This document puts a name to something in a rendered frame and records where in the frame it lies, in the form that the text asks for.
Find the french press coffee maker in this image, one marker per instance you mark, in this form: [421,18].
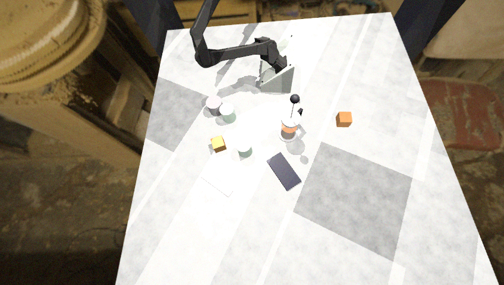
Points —
[290,120]

